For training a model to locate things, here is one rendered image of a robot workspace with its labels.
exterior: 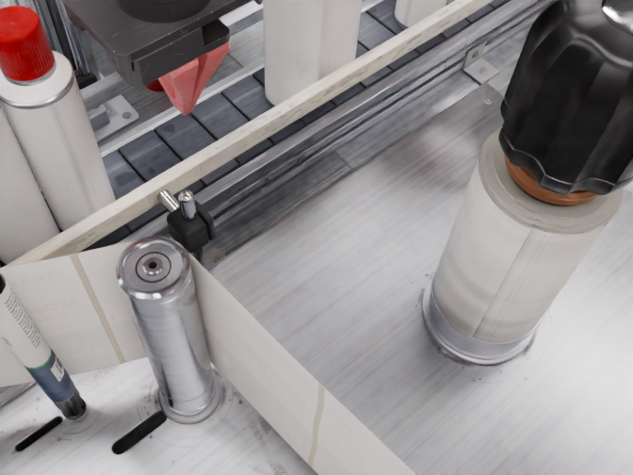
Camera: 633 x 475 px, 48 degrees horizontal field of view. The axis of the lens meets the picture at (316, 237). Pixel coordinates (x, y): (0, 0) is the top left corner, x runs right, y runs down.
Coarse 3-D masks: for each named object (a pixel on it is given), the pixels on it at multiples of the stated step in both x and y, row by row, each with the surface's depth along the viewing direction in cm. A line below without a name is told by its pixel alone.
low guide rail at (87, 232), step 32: (480, 0) 73; (416, 32) 69; (352, 64) 66; (384, 64) 69; (320, 96) 65; (256, 128) 62; (192, 160) 59; (224, 160) 62; (96, 224) 56; (32, 256) 54
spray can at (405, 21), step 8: (400, 0) 73; (408, 0) 72; (416, 0) 71; (424, 0) 71; (432, 0) 71; (440, 0) 71; (400, 8) 73; (408, 8) 72; (416, 8) 72; (424, 8) 72; (432, 8) 72; (440, 8) 72; (400, 16) 74; (408, 16) 73; (416, 16) 72; (424, 16) 72; (400, 24) 74; (408, 24) 74
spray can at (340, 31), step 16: (336, 0) 61; (352, 0) 62; (336, 16) 63; (352, 16) 63; (336, 32) 64; (352, 32) 65; (336, 48) 66; (352, 48) 67; (320, 64) 68; (336, 64) 67
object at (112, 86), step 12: (240, 12) 63; (252, 12) 63; (228, 24) 62; (240, 24) 63; (252, 24) 64; (96, 84) 57; (108, 84) 57; (120, 84) 58; (84, 96) 57; (96, 96) 57; (108, 96) 58
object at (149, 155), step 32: (384, 0) 77; (448, 0) 77; (384, 32) 74; (448, 32) 75; (224, 96) 69; (256, 96) 68; (352, 96) 69; (160, 128) 66; (192, 128) 66; (224, 128) 66; (288, 128) 66; (128, 160) 64; (160, 160) 64; (128, 192) 62; (192, 192) 62; (128, 224) 60
